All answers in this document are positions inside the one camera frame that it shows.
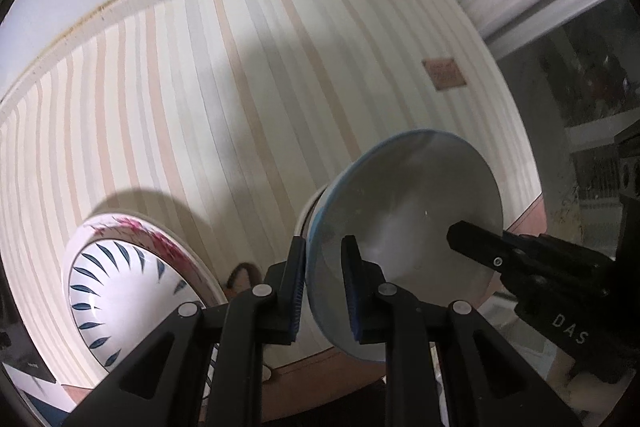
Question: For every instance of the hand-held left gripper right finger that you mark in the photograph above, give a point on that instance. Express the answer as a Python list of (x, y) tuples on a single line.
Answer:
[(354, 292)]

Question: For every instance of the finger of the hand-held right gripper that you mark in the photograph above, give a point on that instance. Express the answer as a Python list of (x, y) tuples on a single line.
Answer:
[(480, 244), (630, 167)]

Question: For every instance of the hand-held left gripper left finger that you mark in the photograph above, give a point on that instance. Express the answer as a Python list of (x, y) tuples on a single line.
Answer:
[(295, 292)]

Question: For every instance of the white bowl blue pattern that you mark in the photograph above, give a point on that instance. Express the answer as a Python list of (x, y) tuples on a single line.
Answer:
[(410, 187)]

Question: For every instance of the white plate blue leaf pattern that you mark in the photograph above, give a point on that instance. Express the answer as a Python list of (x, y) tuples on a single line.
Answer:
[(125, 297)]

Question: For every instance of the person's right forearm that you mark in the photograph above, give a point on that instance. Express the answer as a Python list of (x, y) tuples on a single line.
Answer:
[(585, 387)]

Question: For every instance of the glass sliding door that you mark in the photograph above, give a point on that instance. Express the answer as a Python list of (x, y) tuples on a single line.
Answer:
[(565, 7)]

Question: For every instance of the striped cat printed cloth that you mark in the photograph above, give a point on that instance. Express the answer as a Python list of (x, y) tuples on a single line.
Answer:
[(200, 107)]

